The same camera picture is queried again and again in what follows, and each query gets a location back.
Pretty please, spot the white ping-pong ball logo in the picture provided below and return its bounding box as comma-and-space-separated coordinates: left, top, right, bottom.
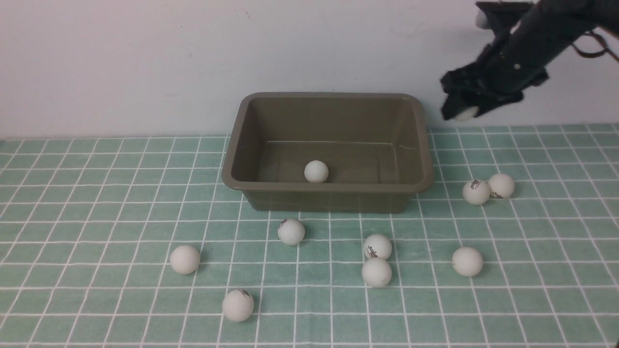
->
363, 233, 393, 260
462, 180, 491, 205

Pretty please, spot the white ping-pong ball mid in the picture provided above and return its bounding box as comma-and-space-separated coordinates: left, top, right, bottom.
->
451, 246, 484, 277

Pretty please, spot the white ping-pong ball printed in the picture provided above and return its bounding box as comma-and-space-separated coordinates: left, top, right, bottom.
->
487, 173, 515, 199

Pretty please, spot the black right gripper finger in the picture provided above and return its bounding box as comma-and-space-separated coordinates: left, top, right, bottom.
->
441, 94, 501, 121
440, 65, 478, 94

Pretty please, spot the green checkered tablecloth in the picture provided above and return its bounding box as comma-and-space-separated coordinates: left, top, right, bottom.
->
0, 124, 619, 348

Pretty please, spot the olive green plastic bin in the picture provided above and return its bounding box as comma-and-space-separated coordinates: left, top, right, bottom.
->
221, 92, 435, 214

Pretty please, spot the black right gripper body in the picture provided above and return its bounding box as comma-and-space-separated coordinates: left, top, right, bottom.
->
476, 0, 618, 105

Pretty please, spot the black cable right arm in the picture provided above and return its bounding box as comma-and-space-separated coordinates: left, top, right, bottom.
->
571, 27, 619, 61

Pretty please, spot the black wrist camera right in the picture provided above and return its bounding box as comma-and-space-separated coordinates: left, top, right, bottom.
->
475, 0, 534, 35

